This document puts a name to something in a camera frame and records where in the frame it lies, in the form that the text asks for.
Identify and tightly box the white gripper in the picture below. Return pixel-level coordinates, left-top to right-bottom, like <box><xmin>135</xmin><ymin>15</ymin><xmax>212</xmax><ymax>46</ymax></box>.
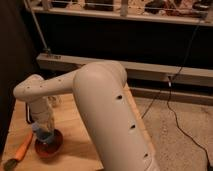
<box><xmin>29</xmin><ymin>98</ymin><xmax>54</xmax><ymax>132</ymax></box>

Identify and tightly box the blue ceramic cup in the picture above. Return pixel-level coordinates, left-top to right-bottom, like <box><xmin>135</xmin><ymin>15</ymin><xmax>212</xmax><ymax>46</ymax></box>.
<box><xmin>32</xmin><ymin>123</ymin><xmax>54</xmax><ymax>144</ymax></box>

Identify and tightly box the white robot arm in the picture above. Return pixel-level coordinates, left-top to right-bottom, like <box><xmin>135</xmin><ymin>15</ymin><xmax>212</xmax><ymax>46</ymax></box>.
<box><xmin>13</xmin><ymin>61</ymin><xmax>160</xmax><ymax>171</ymax></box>

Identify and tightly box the red ceramic bowl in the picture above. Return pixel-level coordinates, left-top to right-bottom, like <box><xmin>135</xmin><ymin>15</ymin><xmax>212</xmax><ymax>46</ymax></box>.
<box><xmin>34</xmin><ymin>129</ymin><xmax>63</xmax><ymax>158</ymax></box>

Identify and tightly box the black and white striped object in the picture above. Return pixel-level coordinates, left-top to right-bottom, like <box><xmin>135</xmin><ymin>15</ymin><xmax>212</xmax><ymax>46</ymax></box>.
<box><xmin>25</xmin><ymin>104</ymin><xmax>32</xmax><ymax>124</ymax></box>

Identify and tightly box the clear plastic bottle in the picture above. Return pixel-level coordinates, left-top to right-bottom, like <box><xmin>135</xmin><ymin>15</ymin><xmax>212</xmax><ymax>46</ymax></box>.
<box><xmin>48</xmin><ymin>96</ymin><xmax>61</xmax><ymax>108</ymax></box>

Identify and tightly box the metal rod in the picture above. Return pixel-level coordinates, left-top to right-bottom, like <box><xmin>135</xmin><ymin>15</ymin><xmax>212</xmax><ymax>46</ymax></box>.
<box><xmin>26</xmin><ymin>0</ymin><xmax>51</xmax><ymax>57</ymax></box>

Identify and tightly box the wooden shelf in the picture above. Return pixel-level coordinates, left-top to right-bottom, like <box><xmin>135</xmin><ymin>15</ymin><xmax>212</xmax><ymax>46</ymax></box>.
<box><xmin>23</xmin><ymin>0</ymin><xmax>213</xmax><ymax>27</ymax></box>

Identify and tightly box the orange handled brush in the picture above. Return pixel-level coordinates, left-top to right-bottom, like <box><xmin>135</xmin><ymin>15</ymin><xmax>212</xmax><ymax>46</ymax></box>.
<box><xmin>3</xmin><ymin>132</ymin><xmax>33</xmax><ymax>171</ymax></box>

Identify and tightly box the black power cable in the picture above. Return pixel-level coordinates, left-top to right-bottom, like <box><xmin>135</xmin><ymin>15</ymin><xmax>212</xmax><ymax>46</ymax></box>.
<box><xmin>141</xmin><ymin>18</ymin><xmax>213</xmax><ymax>168</ymax></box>

